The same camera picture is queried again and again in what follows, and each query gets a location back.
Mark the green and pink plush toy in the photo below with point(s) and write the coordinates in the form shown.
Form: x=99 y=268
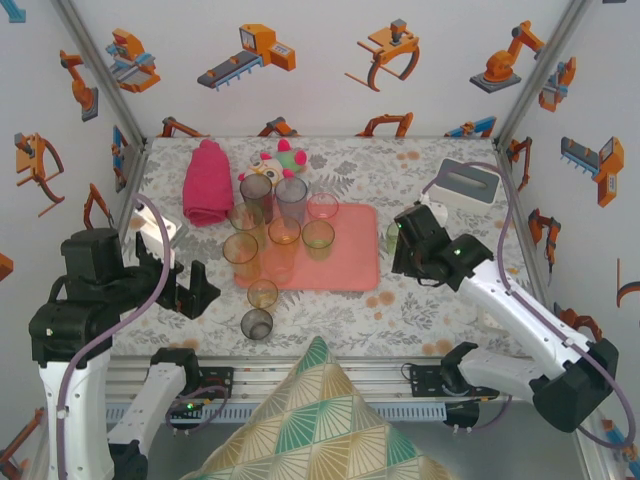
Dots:
x=290 y=160

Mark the small amber glass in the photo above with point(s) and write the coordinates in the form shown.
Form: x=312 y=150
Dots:
x=262 y=294
x=284 y=234

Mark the tall blue-grey glass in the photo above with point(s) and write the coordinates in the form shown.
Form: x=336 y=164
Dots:
x=291 y=200

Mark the salmon pink frosted glass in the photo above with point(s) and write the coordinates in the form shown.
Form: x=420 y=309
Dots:
x=277 y=267

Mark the white owl plush toy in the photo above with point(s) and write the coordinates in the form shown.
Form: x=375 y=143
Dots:
x=270 y=170

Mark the white grey tissue box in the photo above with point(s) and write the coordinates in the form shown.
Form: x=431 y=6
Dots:
x=470 y=182

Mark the teal beige patterned pillow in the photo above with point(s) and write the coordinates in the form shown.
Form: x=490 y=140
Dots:
x=325 y=425

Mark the small green glass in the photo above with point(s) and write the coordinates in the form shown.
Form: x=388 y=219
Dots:
x=392 y=240
x=317 y=240

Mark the circuit board with green light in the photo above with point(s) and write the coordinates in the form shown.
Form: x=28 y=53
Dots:
x=187 y=407

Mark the folded magenta towel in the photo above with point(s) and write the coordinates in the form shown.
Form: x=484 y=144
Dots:
x=207 y=175

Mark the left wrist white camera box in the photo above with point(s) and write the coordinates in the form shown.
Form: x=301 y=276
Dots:
x=155 y=225

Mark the aluminium frame post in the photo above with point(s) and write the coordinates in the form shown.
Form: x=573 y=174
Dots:
x=539 y=75
x=106 y=75

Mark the small dark grey glass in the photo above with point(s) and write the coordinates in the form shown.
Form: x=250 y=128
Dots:
x=256 y=325

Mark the tall amber glass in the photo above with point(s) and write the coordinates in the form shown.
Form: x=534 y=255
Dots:
x=241 y=255

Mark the tall dark grey glass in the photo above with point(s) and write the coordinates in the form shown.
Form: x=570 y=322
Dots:
x=256 y=192

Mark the aluminium side rail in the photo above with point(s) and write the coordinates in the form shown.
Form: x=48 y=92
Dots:
x=535 y=270
x=132 y=180

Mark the black adapter box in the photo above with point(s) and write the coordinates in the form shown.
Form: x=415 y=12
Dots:
x=461 y=414

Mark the pink plastic tray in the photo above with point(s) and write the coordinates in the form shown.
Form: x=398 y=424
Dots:
x=350 y=260

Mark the tall green glass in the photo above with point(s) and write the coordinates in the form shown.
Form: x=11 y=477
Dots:
x=247 y=220

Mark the aluminium table edge rail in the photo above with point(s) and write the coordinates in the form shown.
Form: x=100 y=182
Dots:
x=390 y=380

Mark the small pink glass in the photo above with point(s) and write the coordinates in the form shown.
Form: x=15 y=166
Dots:
x=322 y=207

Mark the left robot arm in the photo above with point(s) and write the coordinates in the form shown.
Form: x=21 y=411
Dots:
x=75 y=400

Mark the white square clock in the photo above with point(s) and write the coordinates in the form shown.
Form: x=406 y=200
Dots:
x=492 y=322

